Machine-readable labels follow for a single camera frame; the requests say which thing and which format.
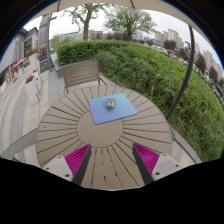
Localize blue square mouse pad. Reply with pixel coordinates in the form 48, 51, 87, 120
88, 92, 139, 126

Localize shop building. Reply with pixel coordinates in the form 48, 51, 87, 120
0, 28, 39, 92

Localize tall banner sign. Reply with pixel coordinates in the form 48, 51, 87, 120
37, 13, 58, 73

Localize grey curved bench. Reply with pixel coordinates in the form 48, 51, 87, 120
169, 126, 203, 165
0, 128, 40, 161

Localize white planter with flowers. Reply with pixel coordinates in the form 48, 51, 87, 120
26, 49, 41, 73
24, 74, 43, 106

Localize black curved umbrella pole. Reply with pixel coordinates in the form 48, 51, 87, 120
165, 25, 196, 121

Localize distant apartment buildings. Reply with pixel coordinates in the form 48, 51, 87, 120
131, 28, 224, 80

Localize thin-crowned tree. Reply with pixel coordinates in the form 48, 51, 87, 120
63, 3, 108, 42

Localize brown slatted chair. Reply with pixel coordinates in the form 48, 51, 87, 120
61, 58, 108, 96

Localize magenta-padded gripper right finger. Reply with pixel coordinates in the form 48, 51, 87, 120
132, 142, 184, 186

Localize beige umbrella canopy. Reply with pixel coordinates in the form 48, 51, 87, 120
46, 0, 211, 44

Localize round-crowned tree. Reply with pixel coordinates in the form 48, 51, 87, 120
103, 5, 157, 42

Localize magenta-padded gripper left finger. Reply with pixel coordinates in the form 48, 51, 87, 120
42, 143, 93, 186

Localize transparent computer mouse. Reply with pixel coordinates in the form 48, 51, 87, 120
105, 98, 117, 110

